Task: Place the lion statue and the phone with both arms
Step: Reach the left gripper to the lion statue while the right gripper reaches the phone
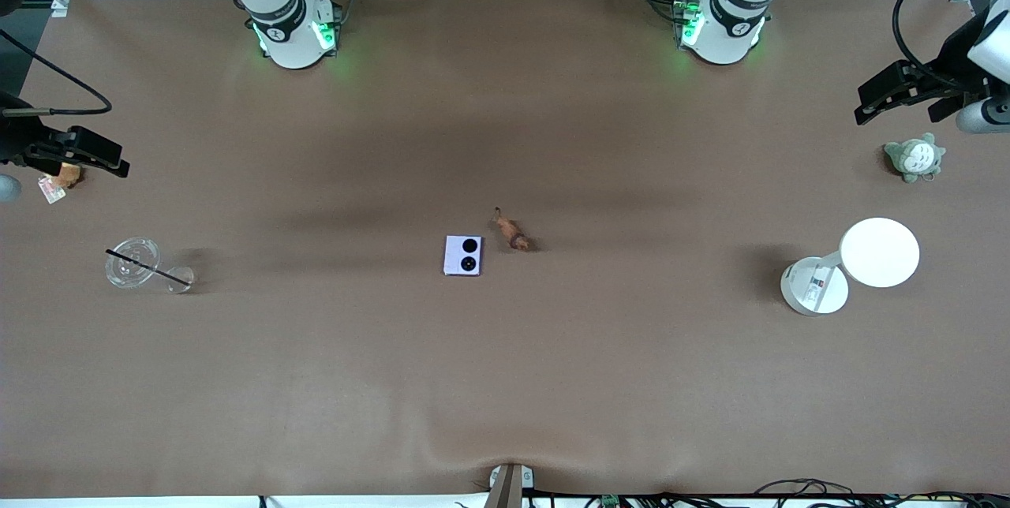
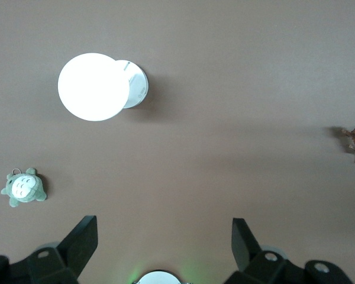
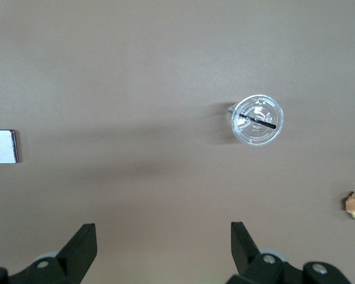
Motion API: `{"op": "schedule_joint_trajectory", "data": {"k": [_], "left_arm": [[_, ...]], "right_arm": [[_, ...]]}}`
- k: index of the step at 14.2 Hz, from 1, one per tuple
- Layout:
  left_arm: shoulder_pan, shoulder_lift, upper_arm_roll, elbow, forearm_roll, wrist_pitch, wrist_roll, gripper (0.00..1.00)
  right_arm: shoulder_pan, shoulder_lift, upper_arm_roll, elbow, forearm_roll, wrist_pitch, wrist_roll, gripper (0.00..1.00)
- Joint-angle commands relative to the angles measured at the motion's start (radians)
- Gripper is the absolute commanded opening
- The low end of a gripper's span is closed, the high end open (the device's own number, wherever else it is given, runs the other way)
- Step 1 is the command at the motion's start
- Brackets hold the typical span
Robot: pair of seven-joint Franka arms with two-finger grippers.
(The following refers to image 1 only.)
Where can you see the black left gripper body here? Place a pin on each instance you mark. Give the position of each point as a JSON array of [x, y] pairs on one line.
[[949, 79]]

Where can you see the lilac phone with black lenses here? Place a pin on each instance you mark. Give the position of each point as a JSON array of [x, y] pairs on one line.
[[462, 255]]

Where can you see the brown lion statue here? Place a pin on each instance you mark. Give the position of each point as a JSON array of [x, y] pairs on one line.
[[514, 236]]

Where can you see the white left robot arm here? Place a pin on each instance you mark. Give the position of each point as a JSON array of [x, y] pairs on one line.
[[722, 31]]

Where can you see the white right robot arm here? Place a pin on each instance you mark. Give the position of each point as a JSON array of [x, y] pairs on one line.
[[292, 35]]

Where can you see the brown monkey plush with tag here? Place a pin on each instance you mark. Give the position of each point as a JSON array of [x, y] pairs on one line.
[[67, 177]]

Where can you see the grey totoro plush toy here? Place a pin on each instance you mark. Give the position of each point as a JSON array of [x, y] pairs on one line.
[[915, 158]]

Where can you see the clear plastic cup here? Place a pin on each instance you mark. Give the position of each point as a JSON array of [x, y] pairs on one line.
[[132, 262]]

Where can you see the black drinking straw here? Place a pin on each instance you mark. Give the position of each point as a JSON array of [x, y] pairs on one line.
[[146, 267]]

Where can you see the white round desk lamp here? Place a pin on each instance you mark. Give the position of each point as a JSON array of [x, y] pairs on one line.
[[880, 252]]

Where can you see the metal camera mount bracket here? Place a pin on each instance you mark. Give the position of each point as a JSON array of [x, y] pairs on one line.
[[509, 486]]

